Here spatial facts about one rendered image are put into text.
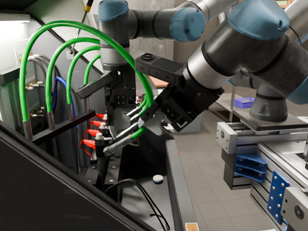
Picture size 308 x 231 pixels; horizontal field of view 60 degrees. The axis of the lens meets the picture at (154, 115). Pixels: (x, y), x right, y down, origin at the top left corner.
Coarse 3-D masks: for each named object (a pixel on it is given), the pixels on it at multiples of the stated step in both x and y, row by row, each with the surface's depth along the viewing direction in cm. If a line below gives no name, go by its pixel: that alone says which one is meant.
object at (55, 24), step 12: (48, 24) 61; (60, 24) 60; (72, 24) 59; (84, 24) 59; (36, 36) 64; (108, 36) 58; (120, 48) 57; (24, 60) 67; (132, 60) 57; (24, 72) 69; (24, 84) 70; (144, 84) 58; (24, 96) 72; (24, 108) 73; (24, 120) 74
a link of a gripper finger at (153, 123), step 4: (156, 112) 55; (160, 112) 55; (152, 116) 57; (156, 116) 56; (160, 116) 55; (140, 120) 58; (148, 120) 57; (152, 120) 57; (156, 120) 56; (160, 120) 56; (140, 124) 59; (144, 124) 58; (148, 124) 58; (152, 124) 57; (156, 124) 57; (148, 128) 59; (152, 128) 58; (156, 128) 57; (160, 128) 57; (156, 132) 58; (160, 132) 57
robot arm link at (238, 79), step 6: (234, 6) 95; (222, 12) 97; (228, 12) 96; (222, 18) 99; (240, 72) 111; (234, 78) 115; (240, 78) 113; (246, 78) 111; (234, 84) 119; (240, 84) 116; (246, 84) 113
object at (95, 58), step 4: (96, 56) 92; (100, 56) 92; (92, 60) 93; (88, 64) 93; (92, 64) 93; (88, 68) 94; (88, 72) 94; (84, 76) 95; (84, 80) 95; (84, 100) 97; (88, 100) 98; (144, 100) 98; (84, 104) 98; (88, 104) 98; (140, 104) 100; (144, 104) 99; (88, 108) 99; (136, 108) 99; (140, 108) 99; (132, 112) 100; (136, 112) 100
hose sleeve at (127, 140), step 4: (128, 136) 64; (120, 140) 65; (124, 140) 64; (128, 140) 64; (132, 140) 64; (112, 144) 67; (116, 144) 66; (120, 144) 65; (124, 144) 65; (108, 148) 67; (112, 148) 66; (116, 148) 66; (112, 152) 67
